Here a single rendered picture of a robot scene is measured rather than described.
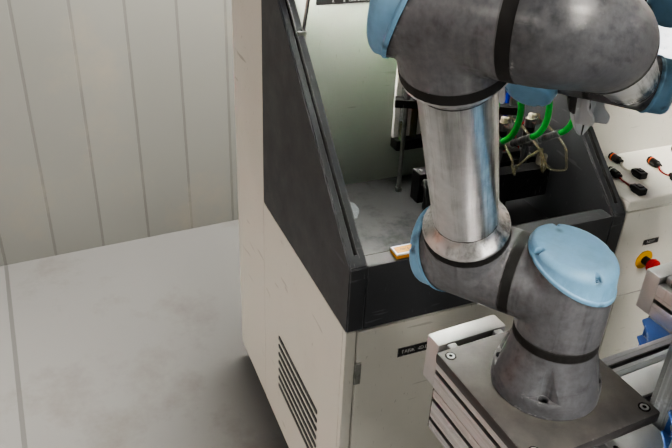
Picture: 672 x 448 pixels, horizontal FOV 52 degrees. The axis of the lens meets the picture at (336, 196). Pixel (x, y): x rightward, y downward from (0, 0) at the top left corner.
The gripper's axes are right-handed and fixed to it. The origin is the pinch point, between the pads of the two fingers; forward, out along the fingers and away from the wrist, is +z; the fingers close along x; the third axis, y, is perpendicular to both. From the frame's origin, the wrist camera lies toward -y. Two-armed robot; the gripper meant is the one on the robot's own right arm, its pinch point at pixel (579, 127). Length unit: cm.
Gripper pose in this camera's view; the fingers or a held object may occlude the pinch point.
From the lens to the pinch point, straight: 146.7
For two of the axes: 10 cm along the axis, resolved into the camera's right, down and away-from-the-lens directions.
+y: 3.8, 4.6, -8.0
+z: -0.4, 8.7, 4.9
